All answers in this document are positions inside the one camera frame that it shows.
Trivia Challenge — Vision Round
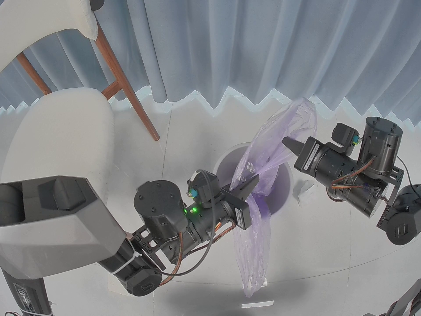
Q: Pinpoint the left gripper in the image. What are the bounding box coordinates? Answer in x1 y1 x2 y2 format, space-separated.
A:
183 184 250 243

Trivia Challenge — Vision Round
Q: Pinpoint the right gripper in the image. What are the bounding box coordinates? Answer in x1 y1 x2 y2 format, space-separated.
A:
294 136 360 190

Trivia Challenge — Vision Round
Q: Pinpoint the purple plastic bag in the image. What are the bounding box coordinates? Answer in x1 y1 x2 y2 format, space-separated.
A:
229 97 319 298

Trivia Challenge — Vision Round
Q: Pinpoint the white trash bin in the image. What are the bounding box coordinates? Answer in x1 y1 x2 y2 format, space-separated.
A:
213 144 294 215

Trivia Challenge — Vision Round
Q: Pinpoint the crumpled white paper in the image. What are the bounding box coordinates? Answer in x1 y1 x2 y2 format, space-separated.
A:
294 180 315 206

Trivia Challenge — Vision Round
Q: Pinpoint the pale blue curtain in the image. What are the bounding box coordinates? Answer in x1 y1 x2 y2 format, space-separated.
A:
0 0 421 127

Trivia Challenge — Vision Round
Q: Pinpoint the white chair with wooden legs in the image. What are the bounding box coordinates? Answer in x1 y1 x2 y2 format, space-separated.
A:
0 0 161 210

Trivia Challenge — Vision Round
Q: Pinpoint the black cable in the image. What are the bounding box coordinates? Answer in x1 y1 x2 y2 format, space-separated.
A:
396 156 412 190
157 169 218 277

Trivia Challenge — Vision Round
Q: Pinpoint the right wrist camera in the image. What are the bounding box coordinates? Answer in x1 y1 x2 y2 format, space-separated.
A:
332 122 360 155

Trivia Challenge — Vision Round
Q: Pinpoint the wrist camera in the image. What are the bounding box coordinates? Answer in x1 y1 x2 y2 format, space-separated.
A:
332 122 360 155
186 169 220 209

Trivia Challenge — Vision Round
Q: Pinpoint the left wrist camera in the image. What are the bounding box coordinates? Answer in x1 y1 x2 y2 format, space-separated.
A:
186 169 220 209

